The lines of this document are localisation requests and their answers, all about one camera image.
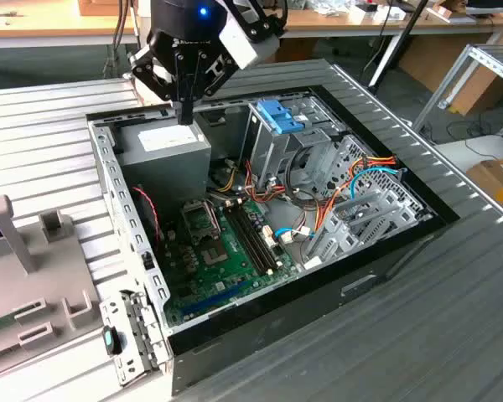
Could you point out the grey parts rack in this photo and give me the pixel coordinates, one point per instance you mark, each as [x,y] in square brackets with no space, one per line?
[46,268]

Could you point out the aluminium frame rack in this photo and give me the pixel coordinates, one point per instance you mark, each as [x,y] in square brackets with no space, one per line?
[445,86]

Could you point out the black open PC case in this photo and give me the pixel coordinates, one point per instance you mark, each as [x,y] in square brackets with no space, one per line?
[276,331]

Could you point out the green RAM stick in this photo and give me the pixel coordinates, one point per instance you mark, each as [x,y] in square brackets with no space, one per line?
[4,323]

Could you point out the light wooden desk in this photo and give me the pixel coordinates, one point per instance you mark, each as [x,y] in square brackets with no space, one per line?
[46,25]
[310,25]

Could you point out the white low table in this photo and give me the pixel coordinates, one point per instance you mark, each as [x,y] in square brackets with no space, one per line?
[486,146]

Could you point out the blue expansion slot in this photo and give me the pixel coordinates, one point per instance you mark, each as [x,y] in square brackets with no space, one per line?
[214,297]

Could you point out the silver slot cover bracket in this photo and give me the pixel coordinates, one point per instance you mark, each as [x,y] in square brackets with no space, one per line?
[109,310]

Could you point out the CPU socket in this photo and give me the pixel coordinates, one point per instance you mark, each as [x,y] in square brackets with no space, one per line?
[213,252]

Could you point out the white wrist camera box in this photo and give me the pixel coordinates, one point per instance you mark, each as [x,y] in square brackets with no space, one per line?
[245,46]

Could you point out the grey power supply unit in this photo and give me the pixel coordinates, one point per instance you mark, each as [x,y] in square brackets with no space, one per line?
[163,176]

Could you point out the small brown box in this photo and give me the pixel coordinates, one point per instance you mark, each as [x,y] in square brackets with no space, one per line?
[100,6]

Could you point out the blue plastic drive latch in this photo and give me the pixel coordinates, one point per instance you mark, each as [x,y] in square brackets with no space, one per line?
[276,117]

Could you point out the black monitor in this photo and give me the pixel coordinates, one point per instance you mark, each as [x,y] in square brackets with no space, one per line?
[490,6]

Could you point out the silver drive cage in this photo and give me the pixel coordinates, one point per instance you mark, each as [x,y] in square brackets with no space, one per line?
[268,151]

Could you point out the silver disk bay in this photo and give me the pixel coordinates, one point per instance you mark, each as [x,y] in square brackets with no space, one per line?
[343,247]

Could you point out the wooden block stand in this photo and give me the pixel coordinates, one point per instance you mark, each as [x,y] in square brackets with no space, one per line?
[444,12]

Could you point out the brown box under desk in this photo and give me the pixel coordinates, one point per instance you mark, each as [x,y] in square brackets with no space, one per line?
[297,50]

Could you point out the green motherboard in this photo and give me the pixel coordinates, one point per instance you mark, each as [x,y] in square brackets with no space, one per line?
[201,276]

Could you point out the black stand pole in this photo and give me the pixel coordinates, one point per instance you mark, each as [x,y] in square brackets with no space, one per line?
[407,29]

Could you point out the brown cardboard box yellow tape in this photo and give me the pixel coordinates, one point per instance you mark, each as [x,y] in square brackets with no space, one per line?
[494,184]

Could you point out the black RAM slot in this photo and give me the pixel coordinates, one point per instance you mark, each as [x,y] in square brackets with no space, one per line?
[258,235]
[248,239]

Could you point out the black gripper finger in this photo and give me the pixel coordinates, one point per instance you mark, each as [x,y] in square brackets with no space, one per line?
[218,71]
[151,77]

